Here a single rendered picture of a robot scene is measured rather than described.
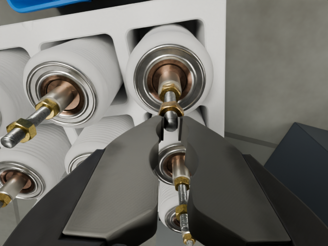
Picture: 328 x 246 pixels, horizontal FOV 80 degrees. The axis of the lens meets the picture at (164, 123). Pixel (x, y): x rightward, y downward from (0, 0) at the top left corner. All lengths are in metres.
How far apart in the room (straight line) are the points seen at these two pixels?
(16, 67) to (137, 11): 0.17
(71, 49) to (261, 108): 0.45
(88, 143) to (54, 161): 0.08
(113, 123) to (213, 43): 0.18
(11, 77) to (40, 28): 0.07
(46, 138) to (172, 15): 0.26
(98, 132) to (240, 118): 0.38
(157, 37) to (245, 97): 0.36
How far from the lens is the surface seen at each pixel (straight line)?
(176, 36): 0.21
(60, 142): 0.37
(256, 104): 0.55
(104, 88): 0.23
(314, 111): 0.63
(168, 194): 0.35
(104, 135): 0.29
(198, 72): 0.21
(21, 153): 0.34
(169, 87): 0.17
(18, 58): 0.35
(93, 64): 0.23
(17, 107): 0.30
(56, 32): 0.31
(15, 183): 0.35
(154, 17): 0.27
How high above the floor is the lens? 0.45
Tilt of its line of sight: 60 degrees down
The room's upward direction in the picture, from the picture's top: 178 degrees counter-clockwise
